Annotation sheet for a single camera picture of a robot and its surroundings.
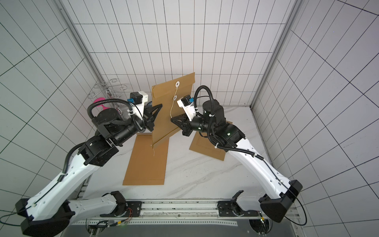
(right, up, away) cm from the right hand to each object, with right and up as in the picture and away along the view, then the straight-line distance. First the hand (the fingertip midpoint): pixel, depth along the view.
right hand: (173, 115), depth 61 cm
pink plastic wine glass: (-48, +10, +27) cm, 56 cm away
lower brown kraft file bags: (+16, -19, +36) cm, 44 cm away
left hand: (-5, +3, -3) cm, 7 cm away
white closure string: (-17, -24, +34) cm, 45 cm away
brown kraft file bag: (-19, -30, +27) cm, 45 cm away
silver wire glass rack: (-44, +18, +33) cm, 58 cm away
